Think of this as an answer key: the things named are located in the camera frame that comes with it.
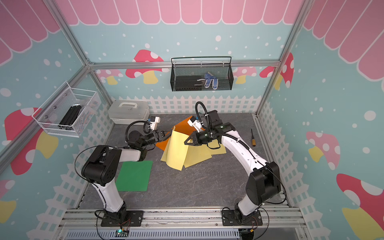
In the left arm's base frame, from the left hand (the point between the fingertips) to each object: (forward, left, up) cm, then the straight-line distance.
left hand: (173, 133), depth 81 cm
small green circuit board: (-43, +25, -24) cm, 55 cm away
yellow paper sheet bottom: (0, -12, -21) cm, 24 cm away
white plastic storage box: (+30, +42, -14) cm, 54 cm away
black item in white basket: (-1, +47, +14) cm, 49 cm away
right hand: (-7, -7, +2) cm, 10 cm away
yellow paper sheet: (-11, -2, -2) cm, 11 cm away
